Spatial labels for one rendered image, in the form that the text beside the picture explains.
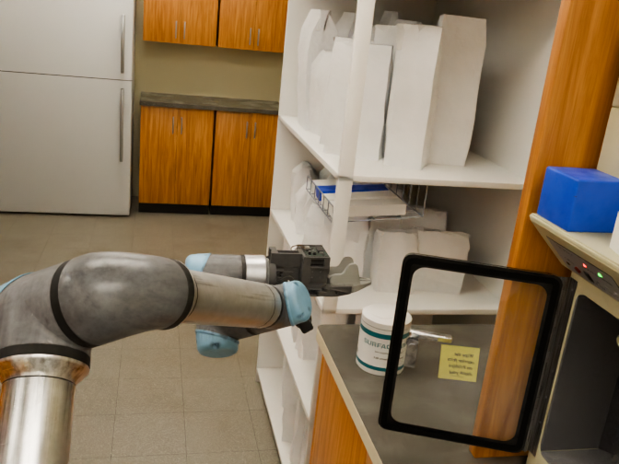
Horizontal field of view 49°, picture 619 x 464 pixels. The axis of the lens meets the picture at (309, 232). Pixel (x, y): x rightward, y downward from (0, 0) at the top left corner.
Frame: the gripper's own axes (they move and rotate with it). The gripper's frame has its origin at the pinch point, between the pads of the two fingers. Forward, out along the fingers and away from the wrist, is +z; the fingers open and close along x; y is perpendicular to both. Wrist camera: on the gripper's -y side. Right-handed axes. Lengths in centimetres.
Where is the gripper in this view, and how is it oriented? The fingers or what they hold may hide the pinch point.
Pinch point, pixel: (364, 285)
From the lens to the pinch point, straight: 135.9
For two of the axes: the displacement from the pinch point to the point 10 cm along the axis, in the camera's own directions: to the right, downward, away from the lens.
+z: 9.7, 0.3, 2.3
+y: 1.0, -9.4, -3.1
